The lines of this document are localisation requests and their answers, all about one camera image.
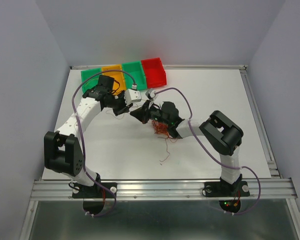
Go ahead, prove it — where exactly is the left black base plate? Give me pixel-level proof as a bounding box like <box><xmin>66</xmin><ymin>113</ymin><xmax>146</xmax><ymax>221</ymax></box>
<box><xmin>68</xmin><ymin>182</ymin><xmax>114</xmax><ymax>199</ymax></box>

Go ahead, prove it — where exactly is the green bin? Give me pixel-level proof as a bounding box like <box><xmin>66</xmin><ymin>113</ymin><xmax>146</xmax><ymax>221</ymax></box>
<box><xmin>122</xmin><ymin>61</ymin><xmax>147</xmax><ymax>91</ymax></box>
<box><xmin>80</xmin><ymin>68</ymin><xmax>102</xmax><ymax>93</ymax></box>

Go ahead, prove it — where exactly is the orange wire bundle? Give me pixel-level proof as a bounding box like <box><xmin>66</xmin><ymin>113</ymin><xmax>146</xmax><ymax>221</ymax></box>
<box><xmin>150</xmin><ymin>119</ymin><xmax>183</xmax><ymax>163</ymax></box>

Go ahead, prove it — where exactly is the red bin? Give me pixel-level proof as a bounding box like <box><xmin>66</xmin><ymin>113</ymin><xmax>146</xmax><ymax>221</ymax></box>
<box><xmin>141</xmin><ymin>57</ymin><xmax>167</xmax><ymax>89</ymax></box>

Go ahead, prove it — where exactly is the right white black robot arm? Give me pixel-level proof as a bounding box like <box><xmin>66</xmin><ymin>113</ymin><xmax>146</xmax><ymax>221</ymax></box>
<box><xmin>130</xmin><ymin>100</ymin><xmax>250</xmax><ymax>198</ymax></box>

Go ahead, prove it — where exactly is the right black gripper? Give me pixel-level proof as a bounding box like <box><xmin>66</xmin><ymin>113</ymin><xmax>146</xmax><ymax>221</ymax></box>
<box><xmin>129</xmin><ymin>99</ymin><xmax>170</xmax><ymax>126</ymax></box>

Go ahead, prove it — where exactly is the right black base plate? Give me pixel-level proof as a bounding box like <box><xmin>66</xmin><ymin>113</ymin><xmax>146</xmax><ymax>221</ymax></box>
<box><xmin>203</xmin><ymin>181</ymin><xmax>250</xmax><ymax>198</ymax></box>

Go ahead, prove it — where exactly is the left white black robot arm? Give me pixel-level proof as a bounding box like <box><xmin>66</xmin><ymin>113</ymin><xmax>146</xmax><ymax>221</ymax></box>
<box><xmin>44</xmin><ymin>74</ymin><xmax>141</xmax><ymax>197</ymax></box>

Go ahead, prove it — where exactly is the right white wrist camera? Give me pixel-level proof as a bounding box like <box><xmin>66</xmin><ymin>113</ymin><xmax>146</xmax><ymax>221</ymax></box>
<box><xmin>145</xmin><ymin>88</ymin><xmax>157</xmax><ymax>102</ymax></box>

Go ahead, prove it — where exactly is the leftmost green bin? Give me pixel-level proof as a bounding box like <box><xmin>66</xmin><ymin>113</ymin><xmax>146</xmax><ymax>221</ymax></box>
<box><xmin>80</xmin><ymin>68</ymin><xmax>102</xmax><ymax>93</ymax></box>

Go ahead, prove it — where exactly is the yellow bin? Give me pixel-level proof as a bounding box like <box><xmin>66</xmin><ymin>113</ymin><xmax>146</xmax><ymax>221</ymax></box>
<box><xmin>101</xmin><ymin>64</ymin><xmax>127</xmax><ymax>95</ymax></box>

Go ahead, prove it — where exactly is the aluminium front rail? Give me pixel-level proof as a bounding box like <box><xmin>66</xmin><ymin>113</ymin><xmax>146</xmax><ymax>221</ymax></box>
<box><xmin>30</xmin><ymin>178</ymin><xmax>298</xmax><ymax>202</ymax></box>

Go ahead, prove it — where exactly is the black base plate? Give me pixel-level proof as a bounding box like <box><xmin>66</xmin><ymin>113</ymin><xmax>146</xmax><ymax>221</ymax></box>
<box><xmin>68</xmin><ymin>182</ymin><xmax>114</xmax><ymax>199</ymax></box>
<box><xmin>203</xmin><ymin>181</ymin><xmax>250</xmax><ymax>198</ymax></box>

